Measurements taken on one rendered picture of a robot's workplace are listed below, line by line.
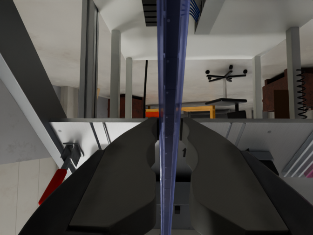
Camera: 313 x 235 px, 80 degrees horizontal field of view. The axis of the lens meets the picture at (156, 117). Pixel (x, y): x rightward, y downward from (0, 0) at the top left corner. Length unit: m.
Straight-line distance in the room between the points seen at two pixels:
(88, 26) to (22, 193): 4.18
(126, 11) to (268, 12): 0.45
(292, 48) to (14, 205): 4.55
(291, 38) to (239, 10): 0.25
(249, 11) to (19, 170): 4.32
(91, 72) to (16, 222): 4.31
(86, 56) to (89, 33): 0.07
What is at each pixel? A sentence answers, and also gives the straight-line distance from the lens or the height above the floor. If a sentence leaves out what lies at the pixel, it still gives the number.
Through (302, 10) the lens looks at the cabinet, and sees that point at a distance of 0.81.
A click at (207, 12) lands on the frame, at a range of 0.61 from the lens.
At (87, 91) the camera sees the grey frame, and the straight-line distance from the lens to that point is 0.58.
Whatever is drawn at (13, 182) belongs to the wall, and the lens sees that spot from 4.48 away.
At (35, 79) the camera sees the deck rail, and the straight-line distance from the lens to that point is 0.33.
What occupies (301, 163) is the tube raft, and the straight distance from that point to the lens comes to 0.43.
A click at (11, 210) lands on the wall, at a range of 4.61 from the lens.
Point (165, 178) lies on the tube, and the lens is 0.18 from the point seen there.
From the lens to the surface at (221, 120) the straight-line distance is 0.31.
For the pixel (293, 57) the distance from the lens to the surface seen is 0.85.
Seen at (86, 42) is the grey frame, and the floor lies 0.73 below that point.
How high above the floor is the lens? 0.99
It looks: 4 degrees down
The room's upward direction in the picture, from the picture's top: 180 degrees counter-clockwise
